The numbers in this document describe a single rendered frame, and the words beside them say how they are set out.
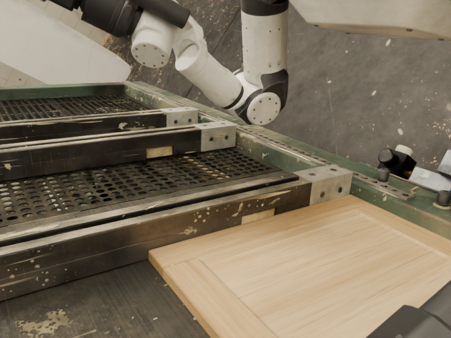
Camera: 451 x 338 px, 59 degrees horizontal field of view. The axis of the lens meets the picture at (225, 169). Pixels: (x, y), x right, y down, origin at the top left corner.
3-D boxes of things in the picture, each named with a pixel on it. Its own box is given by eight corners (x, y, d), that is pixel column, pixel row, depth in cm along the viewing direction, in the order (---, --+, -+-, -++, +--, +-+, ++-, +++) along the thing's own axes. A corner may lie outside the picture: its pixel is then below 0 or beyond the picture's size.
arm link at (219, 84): (176, 67, 81) (233, 115, 94) (191, 90, 74) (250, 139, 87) (213, 28, 79) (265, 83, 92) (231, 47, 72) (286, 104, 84)
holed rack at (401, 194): (415, 198, 81) (415, 195, 81) (406, 200, 80) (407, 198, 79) (127, 81, 209) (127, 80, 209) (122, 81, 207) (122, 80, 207)
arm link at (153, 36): (113, 4, 73) (170, 33, 77) (96, 48, 68) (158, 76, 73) (133, -42, 64) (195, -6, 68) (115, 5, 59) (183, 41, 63)
